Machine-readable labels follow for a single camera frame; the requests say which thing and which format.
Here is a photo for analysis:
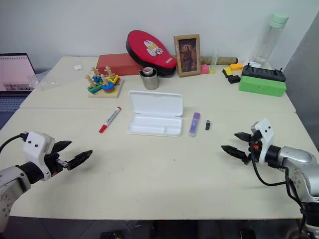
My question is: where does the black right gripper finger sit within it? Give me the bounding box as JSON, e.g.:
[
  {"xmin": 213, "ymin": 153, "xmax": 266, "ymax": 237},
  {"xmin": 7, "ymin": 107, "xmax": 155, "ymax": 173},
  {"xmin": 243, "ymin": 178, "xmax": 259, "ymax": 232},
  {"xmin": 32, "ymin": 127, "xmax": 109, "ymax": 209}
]
[
  {"xmin": 221, "ymin": 145, "xmax": 249, "ymax": 162},
  {"xmin": 234, "ymin": 132, "xmax": 254, "ymax": 143}
]

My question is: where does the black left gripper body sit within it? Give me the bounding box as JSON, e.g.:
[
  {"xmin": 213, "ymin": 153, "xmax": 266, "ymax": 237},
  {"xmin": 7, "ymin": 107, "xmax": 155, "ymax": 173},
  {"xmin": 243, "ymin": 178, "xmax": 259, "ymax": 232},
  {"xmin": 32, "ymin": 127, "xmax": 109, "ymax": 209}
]
[{"xmin": 43, "ymin": 143, "xmax": 70, "ymax": 178}]

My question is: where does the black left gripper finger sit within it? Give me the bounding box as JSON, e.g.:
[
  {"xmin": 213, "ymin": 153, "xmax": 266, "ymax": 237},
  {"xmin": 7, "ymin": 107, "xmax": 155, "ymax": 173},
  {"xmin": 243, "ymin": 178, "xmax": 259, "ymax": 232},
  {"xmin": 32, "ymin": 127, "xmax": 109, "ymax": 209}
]
[
  {"xmin": 67, "ymin": 149, "xmax": 93, "ymax": 171},
  {"xmin": 54, "ymin": 140, "xmax": 73, "ymax": 153}
]

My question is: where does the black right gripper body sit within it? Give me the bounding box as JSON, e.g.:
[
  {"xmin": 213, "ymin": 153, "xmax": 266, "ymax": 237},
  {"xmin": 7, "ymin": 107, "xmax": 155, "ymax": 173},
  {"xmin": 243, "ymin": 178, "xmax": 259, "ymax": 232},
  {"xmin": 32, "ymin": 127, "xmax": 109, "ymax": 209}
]
[{"xmin": 243, "ymin": 131, "xmax": 265, "ymax": 165}]

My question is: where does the black plastic tray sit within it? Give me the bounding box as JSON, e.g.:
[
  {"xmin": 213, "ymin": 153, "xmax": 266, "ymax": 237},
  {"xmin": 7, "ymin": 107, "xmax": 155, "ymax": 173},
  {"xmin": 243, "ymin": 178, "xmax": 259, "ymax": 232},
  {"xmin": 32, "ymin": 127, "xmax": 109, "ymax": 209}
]
[{"xmin": 241, "ymin": 64, "xmax": 287, "ymax": 82}]

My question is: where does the white open pencil case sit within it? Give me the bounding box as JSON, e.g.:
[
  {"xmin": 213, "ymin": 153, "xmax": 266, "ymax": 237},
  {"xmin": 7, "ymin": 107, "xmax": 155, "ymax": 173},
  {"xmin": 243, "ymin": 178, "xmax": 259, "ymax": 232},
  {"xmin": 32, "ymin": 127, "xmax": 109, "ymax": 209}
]
[{"xmin": 127, "ymin": 90, "xmax": 184, "ymax": 137}]

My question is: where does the purple highlighter pen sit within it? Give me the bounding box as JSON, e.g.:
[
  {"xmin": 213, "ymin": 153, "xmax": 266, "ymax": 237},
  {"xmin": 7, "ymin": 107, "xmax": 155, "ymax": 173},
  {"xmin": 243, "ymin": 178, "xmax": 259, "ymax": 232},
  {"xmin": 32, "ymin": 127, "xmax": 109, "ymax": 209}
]
[{"xmin": 188, "ymin": 112, "xmax": 201, "ymax": 138}]

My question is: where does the red whiteboard marker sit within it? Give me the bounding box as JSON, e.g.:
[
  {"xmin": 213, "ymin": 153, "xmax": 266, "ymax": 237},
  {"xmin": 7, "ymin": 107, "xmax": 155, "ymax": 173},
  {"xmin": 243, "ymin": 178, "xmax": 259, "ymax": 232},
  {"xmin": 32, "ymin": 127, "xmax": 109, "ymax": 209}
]
[{"xmin": 98, "ymin": 106, "xmax": 122, "ymax": 134}]

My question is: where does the green rectangular foam box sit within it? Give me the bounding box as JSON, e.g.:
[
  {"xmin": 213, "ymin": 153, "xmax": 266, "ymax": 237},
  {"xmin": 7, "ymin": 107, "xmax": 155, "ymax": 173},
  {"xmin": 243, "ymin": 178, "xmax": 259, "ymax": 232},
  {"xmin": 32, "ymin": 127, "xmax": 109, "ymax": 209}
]
[{"xmin": 238, "ymin": 75, "xmax": 287, "ymax": 98}]

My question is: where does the small black block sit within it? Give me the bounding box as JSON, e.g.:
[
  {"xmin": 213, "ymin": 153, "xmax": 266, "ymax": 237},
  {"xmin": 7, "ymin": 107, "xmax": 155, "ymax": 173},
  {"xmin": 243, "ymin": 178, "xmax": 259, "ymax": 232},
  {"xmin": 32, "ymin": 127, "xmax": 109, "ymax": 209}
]
[{"xmin": 227, "ymin": 74, "xmax": 242, "ymax": 85}]

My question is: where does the clear plastic bag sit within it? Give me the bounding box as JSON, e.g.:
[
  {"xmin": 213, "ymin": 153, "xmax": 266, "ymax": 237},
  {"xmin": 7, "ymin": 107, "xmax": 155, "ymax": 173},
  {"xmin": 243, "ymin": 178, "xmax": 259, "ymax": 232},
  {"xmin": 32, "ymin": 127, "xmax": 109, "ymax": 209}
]
[{"xmin": 26, "ymin": 58, "xmax": 87, "ymax": 91}]

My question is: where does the grey partition panel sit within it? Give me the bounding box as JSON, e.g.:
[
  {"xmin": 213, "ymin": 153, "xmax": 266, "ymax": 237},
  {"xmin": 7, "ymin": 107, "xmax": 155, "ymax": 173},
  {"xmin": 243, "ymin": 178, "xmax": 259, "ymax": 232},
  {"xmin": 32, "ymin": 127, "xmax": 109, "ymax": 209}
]
[{"xmin": 281, "ymin": 24, "xmax": 319, "ymax": 153}]

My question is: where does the wooden shape stacking toy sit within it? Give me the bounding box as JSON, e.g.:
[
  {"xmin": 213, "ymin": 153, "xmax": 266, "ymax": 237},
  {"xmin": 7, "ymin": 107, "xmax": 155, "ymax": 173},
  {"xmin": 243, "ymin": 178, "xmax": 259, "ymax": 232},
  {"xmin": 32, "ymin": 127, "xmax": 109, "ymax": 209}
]
[{"xmin": 85, "ymin": 65, "xmax": 125, "ymax": 99}]

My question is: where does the crumpled white paper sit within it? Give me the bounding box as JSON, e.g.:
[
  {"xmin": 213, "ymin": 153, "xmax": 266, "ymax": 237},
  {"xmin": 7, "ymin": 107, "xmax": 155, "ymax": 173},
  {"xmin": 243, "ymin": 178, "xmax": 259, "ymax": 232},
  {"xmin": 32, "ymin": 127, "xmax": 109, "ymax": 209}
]
[{"xmin": 243, "ymin": 59, "xmax": 263, "ymax": 68}]

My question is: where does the brown paper roll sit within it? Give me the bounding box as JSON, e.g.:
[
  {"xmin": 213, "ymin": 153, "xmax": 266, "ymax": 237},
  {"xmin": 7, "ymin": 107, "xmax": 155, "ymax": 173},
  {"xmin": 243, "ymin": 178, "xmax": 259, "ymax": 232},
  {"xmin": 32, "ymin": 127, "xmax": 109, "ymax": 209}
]
[{"xmin": 200, "ymin": 56, "xmax": 239, "ymax": 65}]

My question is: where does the open laptop computer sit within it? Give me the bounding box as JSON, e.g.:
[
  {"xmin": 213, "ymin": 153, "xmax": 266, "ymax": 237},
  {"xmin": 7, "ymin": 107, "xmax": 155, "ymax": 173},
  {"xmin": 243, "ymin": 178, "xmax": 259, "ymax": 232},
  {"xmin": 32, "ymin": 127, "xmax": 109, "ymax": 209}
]
[{"xmin": 0, "ymin": 52, "xmax": 37, "ymax": 113}]

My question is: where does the red rectangular box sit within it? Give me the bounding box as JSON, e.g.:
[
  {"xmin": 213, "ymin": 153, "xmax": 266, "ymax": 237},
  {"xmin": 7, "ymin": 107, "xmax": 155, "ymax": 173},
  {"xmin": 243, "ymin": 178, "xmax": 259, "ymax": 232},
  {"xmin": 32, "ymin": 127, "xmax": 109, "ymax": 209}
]
[{"xmin": 96, "ymin": 53, "xmax": 143, "ymax": 77}]

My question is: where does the wooden framed portrait picture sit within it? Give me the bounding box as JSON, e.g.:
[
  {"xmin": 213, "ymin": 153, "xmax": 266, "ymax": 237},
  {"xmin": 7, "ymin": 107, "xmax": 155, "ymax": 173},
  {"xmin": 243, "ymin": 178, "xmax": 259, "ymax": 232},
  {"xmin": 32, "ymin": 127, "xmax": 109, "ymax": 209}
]
[{"xmin": 173, "ymin": 33, "xmax": 201, "ymax": 78}]

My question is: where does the clear bottle green lid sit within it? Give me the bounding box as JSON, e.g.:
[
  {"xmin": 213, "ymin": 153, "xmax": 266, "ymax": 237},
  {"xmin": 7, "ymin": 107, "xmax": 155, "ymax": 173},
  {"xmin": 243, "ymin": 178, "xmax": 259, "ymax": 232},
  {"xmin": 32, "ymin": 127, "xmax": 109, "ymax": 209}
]
[{"xmin": 252, "ymin": 12, "xmax": 290, "ymax": 64}]

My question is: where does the steel metal cup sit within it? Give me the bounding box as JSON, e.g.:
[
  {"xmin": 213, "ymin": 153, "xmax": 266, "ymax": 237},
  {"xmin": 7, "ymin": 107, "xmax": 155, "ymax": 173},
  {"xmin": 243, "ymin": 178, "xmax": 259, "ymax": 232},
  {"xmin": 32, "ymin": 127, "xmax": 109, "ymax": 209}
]
[{"xmin": 139, "ymin": 67, "xmax": 160, "ymax": 91}]

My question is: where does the red black cartoon pad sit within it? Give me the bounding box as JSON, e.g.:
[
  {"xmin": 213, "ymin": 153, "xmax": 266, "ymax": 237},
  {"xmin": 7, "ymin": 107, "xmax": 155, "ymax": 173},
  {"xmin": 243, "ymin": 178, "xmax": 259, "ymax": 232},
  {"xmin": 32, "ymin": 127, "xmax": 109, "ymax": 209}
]
[{"xmin": 125, "ymin": 30, "xmax": 178, "ymax": 77}]

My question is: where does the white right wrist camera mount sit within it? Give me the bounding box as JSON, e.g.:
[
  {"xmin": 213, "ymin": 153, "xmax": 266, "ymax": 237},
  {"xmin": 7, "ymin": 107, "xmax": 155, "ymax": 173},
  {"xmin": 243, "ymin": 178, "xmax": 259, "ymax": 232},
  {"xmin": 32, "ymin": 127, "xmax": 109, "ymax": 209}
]
[{"xmin": 250, "ymin": 118, "xmax": 275, "ymax": 164}]

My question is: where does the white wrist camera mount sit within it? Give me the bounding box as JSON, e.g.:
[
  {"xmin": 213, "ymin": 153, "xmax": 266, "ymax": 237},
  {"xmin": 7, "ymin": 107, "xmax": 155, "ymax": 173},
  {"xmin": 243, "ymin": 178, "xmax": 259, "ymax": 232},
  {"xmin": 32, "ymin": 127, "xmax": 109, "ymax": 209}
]
[
  {"xmin": 22, "ymin": 131, "xmax": 56, "ymax": 182},
  {"xmin": 250, "ymin": 118, "xmax": 275, "ymax": 164}
]

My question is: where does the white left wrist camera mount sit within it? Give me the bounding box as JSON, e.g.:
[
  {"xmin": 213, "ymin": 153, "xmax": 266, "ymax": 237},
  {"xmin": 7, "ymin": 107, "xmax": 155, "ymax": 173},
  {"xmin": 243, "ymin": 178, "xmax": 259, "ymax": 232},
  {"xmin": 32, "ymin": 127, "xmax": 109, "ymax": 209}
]
[{"xmin": 22, "ymin": 131, "xmax": 56, "ymax": 182}]

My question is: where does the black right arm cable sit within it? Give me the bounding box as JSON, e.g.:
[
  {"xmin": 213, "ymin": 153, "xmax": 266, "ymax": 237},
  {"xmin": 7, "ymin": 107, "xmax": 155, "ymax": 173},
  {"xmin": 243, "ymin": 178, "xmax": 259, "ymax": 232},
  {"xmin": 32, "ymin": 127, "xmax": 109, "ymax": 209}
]
[{"xmin": 250, "ymin": 146, "xmax": 308, "ymax": 209}]

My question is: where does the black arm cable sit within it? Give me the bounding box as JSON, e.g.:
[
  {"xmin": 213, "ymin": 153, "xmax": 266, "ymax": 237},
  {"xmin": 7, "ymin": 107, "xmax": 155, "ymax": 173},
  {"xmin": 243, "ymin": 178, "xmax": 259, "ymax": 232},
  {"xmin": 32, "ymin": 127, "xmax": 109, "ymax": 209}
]
[
  {"xmin": 250, "ymin": 146, "xmax": 308, "ymax": 209},
  {"xmin": 0, "ymin": 133, "xmax": 27, "ymax": 153}
]

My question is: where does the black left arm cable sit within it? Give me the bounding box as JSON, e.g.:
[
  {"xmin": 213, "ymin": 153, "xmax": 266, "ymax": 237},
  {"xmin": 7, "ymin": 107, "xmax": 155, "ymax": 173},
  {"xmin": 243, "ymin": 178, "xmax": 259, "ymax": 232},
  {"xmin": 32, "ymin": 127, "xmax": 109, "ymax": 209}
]
[{"xmin": 0, "ymin": 133, "xmax": 27, "ymax": 153}]

